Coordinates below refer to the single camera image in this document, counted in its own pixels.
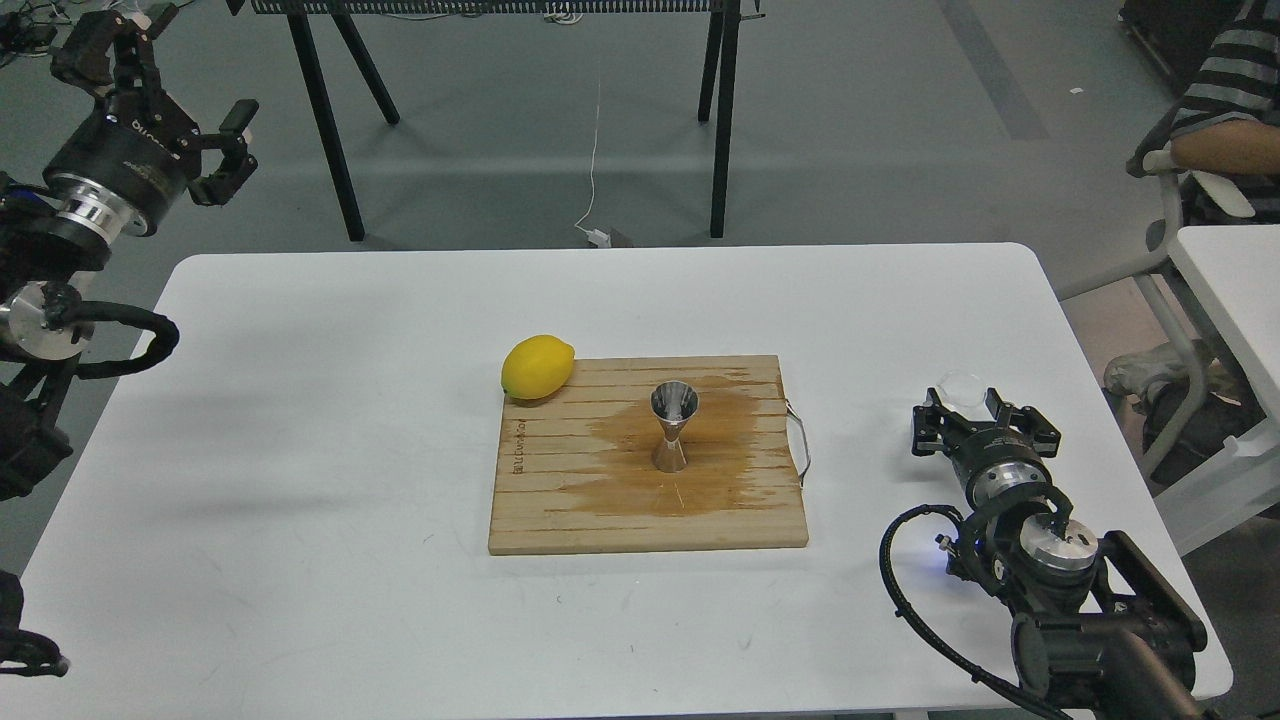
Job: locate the person in striped shirt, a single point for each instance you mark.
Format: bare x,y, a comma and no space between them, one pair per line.
1225,123

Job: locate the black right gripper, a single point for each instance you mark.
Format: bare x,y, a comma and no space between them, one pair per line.
991,460

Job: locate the yellow lemon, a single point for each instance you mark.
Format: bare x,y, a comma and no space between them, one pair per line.
537,367

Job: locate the clear glass measuring cup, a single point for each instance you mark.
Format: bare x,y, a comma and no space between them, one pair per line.
963,392

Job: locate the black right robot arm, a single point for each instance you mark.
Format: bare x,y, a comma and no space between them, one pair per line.
1095,625

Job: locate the steel double jigger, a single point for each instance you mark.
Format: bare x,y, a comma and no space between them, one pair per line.
674,404

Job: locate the wooden cutting board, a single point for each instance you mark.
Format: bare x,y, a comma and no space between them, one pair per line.
574,472

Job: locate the black metal frame table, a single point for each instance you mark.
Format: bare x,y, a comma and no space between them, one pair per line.
389,125

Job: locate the white office chair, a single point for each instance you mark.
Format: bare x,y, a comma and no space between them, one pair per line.
1239,481

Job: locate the white side table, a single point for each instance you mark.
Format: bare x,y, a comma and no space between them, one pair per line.
1233,270

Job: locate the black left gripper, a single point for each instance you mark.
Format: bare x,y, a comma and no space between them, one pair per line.
114,176

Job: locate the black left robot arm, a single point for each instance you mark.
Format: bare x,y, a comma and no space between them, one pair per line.
52,333

